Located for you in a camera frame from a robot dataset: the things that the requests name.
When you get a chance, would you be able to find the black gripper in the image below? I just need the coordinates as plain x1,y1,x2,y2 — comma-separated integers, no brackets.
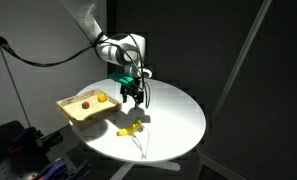
119,83,145,111

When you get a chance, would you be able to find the yellow banana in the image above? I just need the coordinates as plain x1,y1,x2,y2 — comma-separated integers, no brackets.
116,119,144,137

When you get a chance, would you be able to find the wooden slatted crate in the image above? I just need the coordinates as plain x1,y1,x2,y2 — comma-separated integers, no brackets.
56,87,123,132

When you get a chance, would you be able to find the white table base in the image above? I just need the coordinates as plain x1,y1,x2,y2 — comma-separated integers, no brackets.
109,160,182,180

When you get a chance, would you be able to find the black clamp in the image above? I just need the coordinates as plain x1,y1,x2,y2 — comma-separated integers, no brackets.
41,131,64,148

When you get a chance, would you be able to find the purple spring clamp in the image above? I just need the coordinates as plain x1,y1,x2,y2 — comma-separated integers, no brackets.
37,159,68,180

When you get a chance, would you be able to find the purple clamp with orange tip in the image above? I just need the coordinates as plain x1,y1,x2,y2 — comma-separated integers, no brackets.
6,126,44,154

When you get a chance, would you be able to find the grey diagonal pole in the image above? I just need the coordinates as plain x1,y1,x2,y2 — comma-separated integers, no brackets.
209,0,274,125

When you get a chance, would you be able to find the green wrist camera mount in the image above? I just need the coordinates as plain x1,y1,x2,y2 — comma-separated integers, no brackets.
108,71,135,86

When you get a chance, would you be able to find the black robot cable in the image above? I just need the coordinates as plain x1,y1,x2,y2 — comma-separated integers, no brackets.
0,23,153,110

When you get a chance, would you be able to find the thin dark wall rod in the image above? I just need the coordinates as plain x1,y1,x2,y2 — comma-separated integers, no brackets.
0,13,31,128

